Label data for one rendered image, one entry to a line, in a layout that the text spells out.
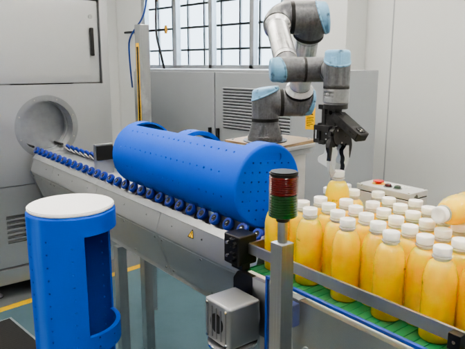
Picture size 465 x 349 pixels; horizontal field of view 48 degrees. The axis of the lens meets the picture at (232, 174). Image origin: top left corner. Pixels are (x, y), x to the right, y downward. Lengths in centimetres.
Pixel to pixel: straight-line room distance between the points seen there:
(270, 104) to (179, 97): 220
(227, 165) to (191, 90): 257
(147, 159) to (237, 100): 184
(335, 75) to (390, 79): 303
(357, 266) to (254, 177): 50
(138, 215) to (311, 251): 101
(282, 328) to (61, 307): 80
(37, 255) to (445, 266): 118
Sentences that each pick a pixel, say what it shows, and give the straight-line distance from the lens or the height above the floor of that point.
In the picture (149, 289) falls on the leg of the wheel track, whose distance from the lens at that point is 274.
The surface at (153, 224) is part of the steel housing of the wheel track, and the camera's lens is 213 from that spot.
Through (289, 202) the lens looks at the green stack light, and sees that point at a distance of 111.
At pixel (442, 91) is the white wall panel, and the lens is 435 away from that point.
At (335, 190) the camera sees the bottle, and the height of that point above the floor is 112.
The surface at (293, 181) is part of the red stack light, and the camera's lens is 111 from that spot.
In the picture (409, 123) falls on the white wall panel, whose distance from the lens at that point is 447.
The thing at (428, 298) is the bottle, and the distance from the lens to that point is 121.
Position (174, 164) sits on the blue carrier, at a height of 113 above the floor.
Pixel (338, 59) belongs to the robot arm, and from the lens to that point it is 152.
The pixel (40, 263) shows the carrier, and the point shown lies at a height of 88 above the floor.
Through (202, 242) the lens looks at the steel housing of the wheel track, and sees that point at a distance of 185.
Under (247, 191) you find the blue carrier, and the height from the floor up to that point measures 109.
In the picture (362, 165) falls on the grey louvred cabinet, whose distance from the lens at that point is 366.
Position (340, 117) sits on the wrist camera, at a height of 134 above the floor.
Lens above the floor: 148
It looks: 12 degrees down
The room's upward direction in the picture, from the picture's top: straight up
